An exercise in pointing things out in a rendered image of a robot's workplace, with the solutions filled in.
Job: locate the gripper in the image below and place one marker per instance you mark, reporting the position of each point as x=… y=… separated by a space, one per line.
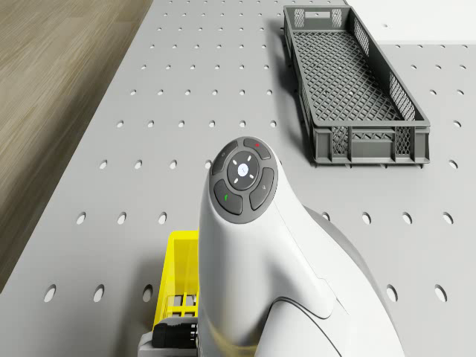
x=173 y=334

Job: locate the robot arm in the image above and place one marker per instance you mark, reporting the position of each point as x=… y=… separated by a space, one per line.
x=260 y=279

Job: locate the yellow basket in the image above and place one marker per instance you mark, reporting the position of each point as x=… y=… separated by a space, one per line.
x=178 y=260

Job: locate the dark grey basket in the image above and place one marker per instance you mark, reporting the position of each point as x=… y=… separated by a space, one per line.
x=368 y=147

